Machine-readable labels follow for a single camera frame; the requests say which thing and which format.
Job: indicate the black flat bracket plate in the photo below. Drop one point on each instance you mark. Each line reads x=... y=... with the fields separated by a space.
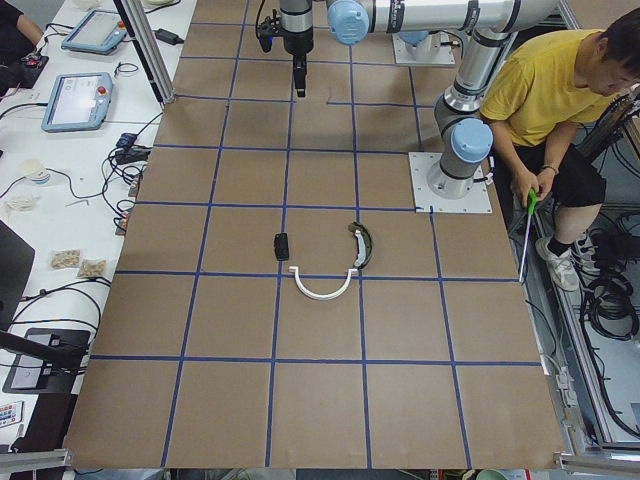
x=281 y=246

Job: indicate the olive brake shoe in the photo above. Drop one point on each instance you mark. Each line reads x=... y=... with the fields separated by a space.
x=364 y=244

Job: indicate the white paper cup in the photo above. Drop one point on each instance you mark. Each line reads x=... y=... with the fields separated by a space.
x=35 y=171

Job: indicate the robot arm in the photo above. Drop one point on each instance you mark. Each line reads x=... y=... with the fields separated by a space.
x=491 y=27
x=296 y=27

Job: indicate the green handled grabber stick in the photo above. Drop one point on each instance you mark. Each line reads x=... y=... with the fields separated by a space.
x=532 y=200

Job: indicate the aluminium frame post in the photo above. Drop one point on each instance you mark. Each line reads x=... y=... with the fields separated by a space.
x=140 y=32

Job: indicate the blue teach pendant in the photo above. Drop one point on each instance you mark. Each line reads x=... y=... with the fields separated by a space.
x=78 y=102
x=99 y=32

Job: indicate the person in yellow shirt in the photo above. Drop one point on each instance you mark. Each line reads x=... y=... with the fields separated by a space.
x=545 y=90

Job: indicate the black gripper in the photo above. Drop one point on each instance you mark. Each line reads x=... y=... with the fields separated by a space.
x=298 y=41

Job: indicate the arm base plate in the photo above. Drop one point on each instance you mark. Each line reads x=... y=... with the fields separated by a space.
x=435 y=192
x=418 y=49

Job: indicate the black power adapter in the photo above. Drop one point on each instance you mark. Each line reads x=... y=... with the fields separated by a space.
x=168 y=37

